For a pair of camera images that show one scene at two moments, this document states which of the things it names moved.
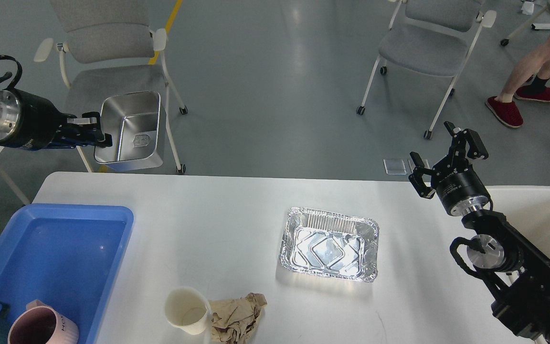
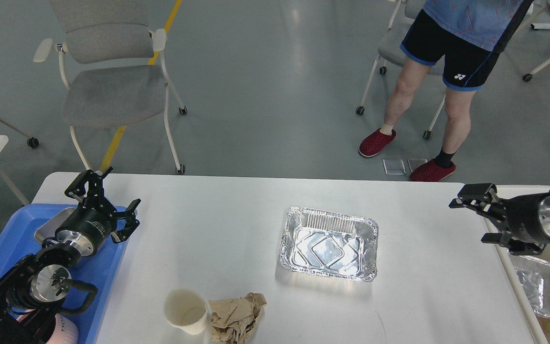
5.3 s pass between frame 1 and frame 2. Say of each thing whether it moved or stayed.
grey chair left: stayed
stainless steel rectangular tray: moved
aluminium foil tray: stayed
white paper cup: stayed
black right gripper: moved
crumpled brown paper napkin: stayed
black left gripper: moved
